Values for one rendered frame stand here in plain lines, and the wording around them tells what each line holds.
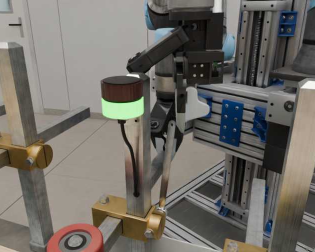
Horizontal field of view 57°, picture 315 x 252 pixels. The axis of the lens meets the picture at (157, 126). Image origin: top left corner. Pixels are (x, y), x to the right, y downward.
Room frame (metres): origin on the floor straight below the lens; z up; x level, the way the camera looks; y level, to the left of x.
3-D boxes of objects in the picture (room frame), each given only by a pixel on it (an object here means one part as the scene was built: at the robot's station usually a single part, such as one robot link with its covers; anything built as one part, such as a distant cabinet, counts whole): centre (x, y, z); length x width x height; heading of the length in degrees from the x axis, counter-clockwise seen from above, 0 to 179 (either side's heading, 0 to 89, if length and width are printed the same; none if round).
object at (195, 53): (0.51, -0.06, 1.16); 0.09 x 0.08 x 0.12; 90
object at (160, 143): (0.75, -0.02, 0.86); 0.06 x 0.03 x 0.09; 160
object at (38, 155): (0.55, 0.29, 0.95); 0.14 x 0.06 x 0.05; 70
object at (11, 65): (0.54, 0.27, 0.93); 0.04 x 0.04 x 0.48; 70
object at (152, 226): (0.46, 0.06, 0.85); 0.14 x 0.06 x 0.05; 70
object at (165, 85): (0.74, -0.03, 1.05); 0.08 x 0.08 x 0.05
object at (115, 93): (0.41, 0.05, 1.12); 0.06 x 0.06 x 0.02
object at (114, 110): (0.41, 0.05, 1.09); 0.06 x 0.06 x 0.02
